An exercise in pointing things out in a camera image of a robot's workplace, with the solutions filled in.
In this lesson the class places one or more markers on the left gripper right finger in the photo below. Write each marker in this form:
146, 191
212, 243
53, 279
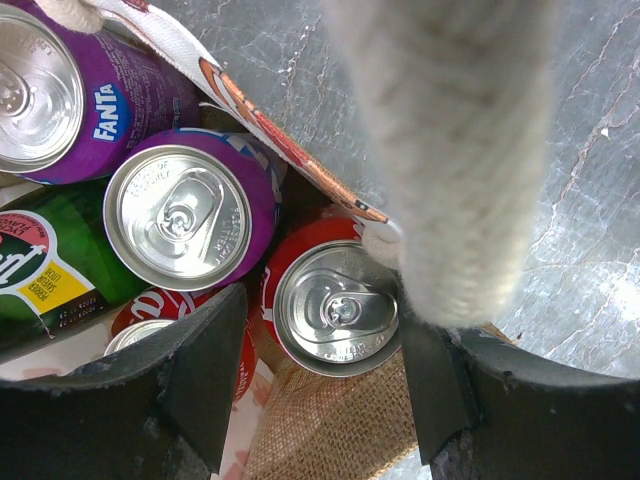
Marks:
557, 398

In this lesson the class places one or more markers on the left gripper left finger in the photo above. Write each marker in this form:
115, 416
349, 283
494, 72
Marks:
158, 409

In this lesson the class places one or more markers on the red cola can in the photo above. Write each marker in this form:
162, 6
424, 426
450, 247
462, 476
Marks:
328, 304
158, 304

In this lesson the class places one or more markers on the green glass bottle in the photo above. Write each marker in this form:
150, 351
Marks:
59, 272

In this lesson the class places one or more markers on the purple fanta can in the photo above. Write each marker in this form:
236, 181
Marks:
192, 208
74, 105

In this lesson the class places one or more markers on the canvas burlap tote bag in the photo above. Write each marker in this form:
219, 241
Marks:
455, 99

